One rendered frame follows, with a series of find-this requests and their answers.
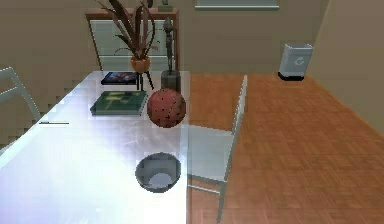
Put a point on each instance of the grey bowl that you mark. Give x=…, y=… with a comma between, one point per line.
x=145, y=175

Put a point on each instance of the red speckled ball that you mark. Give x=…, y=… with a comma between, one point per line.
x=166, y=108

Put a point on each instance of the dark grey statue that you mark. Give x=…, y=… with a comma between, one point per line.
x=170, y=80

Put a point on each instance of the white chair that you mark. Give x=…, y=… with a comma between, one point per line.
x=210, y=150
x=16, y=90

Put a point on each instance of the house plant in orange pot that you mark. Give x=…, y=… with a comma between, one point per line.
x=140, y=62

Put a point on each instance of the green book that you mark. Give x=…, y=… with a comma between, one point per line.
x=118, y=103

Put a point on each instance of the dark blue book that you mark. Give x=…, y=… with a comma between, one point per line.
x=119, y=78

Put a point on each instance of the brown shelf cabinet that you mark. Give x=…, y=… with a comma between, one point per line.
x=110, y=43

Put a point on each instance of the white bin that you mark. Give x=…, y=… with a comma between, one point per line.
x=296, y=62

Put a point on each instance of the window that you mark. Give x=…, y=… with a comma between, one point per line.
x=236, y=4

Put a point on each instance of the white glossy table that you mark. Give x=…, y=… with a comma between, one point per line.
x=83, y=160

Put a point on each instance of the thin dark pen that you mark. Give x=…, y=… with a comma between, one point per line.
x=54, y=123

